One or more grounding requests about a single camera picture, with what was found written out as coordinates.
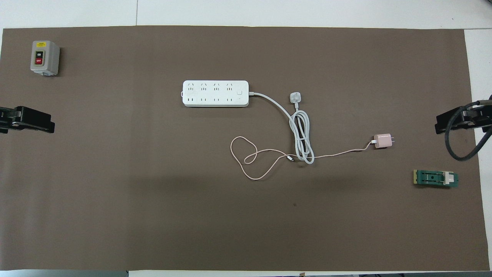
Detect pink charger adapter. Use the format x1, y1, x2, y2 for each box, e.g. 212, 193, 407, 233
374, 133, 395, 149

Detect pink charging cable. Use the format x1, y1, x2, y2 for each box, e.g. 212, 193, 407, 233
230, 136, 375, 180

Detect brown table mat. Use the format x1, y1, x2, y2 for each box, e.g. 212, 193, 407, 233
0, 25, 489, 272

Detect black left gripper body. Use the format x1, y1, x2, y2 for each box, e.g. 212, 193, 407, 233
0, 107, 20, 133

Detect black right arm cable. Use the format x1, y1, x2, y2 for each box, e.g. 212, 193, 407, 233
445, 99, 492, 161

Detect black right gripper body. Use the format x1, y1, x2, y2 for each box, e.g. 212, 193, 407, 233
463, 103, 492, 129

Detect white power strip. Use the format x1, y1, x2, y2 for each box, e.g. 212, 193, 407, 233
182, 80, 249, 108

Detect green and white connector block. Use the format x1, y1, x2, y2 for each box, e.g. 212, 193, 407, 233
413, 169, 459, 189

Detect white power cord with plug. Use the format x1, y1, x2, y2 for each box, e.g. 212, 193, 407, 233
248, 92, 315, 165

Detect grey on-off switch box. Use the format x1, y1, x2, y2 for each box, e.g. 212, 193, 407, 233
30, 40, 60, 76

